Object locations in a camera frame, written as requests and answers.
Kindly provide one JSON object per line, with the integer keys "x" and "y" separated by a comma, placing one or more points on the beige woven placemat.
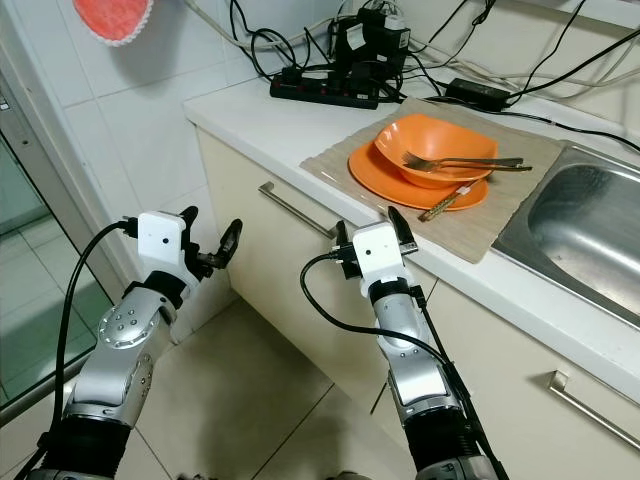
{"x": 510, "y": 200}

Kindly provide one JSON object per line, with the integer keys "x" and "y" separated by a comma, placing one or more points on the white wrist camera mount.
{"x": 375, "y": 250}
{"x": 160, "y": 238}

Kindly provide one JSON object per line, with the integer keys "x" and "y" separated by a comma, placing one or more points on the pink round hanging pad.
{"x": 115, "y": 18}

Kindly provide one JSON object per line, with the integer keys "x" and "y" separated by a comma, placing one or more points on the cream kitchen cabinet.
{"x": 260, "y": 270}

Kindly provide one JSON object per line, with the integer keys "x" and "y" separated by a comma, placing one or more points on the stainless steel fork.
{"x": 460, "y": 161}

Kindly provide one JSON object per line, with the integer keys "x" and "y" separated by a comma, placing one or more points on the glass sliding door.
{"x": 30, "y": 300}

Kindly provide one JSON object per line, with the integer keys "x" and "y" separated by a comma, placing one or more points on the black power strip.
{"x": 320, "y": 90}

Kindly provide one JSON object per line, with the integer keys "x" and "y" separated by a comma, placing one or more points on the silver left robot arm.
{"x": 120, "y": 335}

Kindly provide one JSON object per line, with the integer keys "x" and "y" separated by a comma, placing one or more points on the black charger with white label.
{"x": 365, "y": 45}

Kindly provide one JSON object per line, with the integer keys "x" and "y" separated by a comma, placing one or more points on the stainless steel sink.
{"x": 580, "y": 215}

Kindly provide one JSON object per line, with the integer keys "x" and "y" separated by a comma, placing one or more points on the orange plastic bowl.
{"x": 430, "y": 135}

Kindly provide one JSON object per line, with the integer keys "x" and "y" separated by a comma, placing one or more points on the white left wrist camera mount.
{"x": 160, "y": 238}

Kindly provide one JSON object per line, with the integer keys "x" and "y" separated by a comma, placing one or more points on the orange plastic plate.
{"x": 370, "y": 175}

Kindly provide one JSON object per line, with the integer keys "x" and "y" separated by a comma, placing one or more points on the flat black power adapter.
{"x": 475, "y": 92}

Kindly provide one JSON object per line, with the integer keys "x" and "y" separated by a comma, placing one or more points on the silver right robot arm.
{"x": 410, "y": 370}

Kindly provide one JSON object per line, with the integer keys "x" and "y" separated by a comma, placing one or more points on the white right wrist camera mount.
{"x": 375, "y": 250}

